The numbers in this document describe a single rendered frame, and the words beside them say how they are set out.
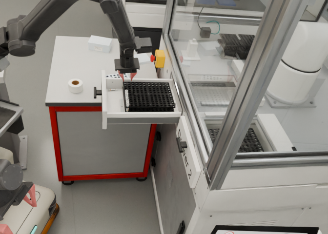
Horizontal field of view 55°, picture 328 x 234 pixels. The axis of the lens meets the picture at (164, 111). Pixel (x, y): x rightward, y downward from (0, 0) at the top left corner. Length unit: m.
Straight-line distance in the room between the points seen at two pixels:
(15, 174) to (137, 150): 1.20
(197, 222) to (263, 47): 0.76
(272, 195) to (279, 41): 0.67
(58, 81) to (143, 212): 0.97
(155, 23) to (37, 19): 1.29
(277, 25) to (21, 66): 2.72
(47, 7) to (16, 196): 0.49
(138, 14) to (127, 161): 0.94
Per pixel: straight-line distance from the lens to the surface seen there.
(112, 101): 1.48
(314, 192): 1.34
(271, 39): 0.73
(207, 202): 1.15
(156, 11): 2.13
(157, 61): 1.70
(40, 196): 1.84
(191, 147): 1.21
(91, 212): 2.08
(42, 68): 3.14
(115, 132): 1.77
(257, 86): 0.79
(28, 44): 1.07
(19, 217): 1.80
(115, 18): 0.99
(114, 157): 1.94
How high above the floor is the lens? 1.81
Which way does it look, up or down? 42 degrees down
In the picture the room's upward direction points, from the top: 11 degrees clockwise
